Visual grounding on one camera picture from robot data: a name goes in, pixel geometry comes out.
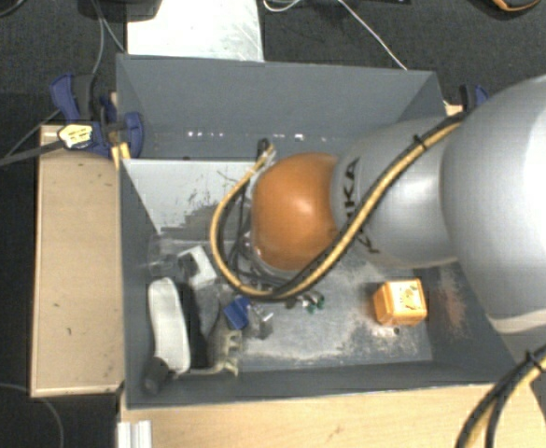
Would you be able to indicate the white and grey box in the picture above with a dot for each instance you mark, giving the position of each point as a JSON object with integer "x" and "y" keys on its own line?
{"x": 200, "y": 265}

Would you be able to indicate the pale wood board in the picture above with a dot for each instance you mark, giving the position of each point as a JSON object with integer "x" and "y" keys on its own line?
{"x": 79, "y": 273}

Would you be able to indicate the grey metal bin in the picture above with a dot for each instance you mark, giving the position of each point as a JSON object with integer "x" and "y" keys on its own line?
{"x": 272, "y": 105}

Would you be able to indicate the blue plastic piece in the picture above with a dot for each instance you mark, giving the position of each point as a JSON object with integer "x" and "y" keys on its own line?
{"x": 236, "y": 312}

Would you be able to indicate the orange box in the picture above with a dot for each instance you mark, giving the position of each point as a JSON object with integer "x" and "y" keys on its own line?
{"x": 399, "y": 302}

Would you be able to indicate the grey-beige toy animal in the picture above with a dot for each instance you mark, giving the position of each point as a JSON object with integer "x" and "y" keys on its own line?
{"x": 226, "y": 345}

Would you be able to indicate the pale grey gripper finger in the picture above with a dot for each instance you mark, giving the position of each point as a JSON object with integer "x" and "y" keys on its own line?
{"x": 266, "y": 326}

